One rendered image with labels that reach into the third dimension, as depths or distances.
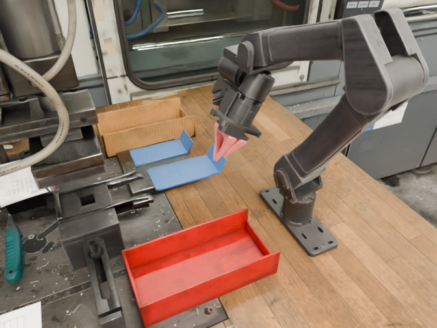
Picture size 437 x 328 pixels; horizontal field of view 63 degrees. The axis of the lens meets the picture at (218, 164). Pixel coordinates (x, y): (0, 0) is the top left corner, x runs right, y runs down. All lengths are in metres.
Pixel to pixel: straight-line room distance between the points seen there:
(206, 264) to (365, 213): 0.37
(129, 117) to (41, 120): 0.49
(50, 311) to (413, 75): 0.65
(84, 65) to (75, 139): 0.68
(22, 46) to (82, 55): 0.70
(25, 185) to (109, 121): 0.30
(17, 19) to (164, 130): 0.52
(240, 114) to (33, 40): 0.37
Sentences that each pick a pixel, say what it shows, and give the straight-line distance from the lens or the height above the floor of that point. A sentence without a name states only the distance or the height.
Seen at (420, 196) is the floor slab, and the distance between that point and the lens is 2.46.
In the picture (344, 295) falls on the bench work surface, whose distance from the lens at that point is 0.69.
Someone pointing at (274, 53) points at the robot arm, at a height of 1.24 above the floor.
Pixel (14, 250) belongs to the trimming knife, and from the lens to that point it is 0.78.
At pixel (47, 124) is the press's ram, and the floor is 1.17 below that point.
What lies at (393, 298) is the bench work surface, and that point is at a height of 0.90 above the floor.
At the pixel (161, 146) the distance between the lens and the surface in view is 0.94.
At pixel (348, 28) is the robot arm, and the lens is 0.51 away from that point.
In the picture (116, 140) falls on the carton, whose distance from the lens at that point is 0.95.
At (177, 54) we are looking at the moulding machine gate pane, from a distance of 1.28.
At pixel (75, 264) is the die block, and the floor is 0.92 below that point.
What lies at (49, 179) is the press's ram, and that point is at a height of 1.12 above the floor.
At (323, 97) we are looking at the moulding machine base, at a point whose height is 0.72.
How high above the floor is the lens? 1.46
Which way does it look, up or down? 38 degrees down
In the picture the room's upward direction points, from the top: straight up
